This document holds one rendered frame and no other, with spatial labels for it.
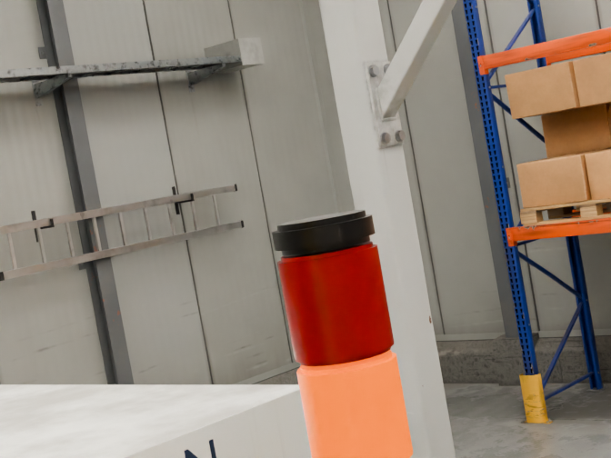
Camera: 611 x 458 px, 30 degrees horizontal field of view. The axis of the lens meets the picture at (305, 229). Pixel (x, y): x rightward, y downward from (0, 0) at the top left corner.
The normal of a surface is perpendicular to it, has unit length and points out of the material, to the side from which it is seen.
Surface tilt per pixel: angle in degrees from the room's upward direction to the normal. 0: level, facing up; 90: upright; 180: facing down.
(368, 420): 90
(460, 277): 90
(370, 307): 90
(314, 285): 90
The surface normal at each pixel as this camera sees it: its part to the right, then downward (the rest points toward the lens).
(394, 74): -0.66, 0.15
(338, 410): -0.33, 0.11
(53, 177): 0.73, -0.09
